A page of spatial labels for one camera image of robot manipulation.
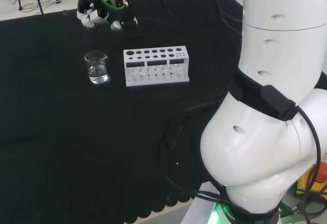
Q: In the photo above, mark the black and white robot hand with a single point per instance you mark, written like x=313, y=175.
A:
x=102, y=14

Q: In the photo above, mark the clear glass beaker with water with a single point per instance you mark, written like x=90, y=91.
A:
x=97, y=78

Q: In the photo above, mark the white test tube rack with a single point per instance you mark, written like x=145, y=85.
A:
x=155, y=78

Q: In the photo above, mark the metal cloth clip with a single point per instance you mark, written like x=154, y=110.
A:
x=64, y=12

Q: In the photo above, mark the black bench cloth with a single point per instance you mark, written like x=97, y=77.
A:
x=51, y=119

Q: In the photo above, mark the yellow stop button box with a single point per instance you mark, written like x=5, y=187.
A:
x=304, y=183

